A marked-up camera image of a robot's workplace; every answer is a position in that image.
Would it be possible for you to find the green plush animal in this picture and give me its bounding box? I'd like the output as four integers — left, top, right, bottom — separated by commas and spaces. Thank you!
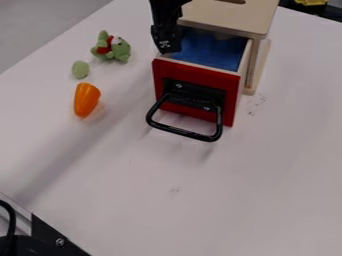
89, 29, 133, 63

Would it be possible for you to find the cabinet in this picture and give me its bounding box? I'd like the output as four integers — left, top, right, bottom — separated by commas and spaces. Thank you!
175, 0, 281, 97

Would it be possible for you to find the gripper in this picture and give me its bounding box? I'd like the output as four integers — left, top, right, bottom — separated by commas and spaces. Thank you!
149, 5, 185, 55

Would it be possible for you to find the green toy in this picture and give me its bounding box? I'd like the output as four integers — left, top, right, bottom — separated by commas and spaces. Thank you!
70, 60, 91, 80

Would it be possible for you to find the orange toy carrot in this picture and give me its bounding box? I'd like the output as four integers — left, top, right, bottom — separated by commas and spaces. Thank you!
72, 82, 103, 118

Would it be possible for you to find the drawer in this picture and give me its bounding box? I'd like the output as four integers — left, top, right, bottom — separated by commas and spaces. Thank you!
144, 27, 254, 143

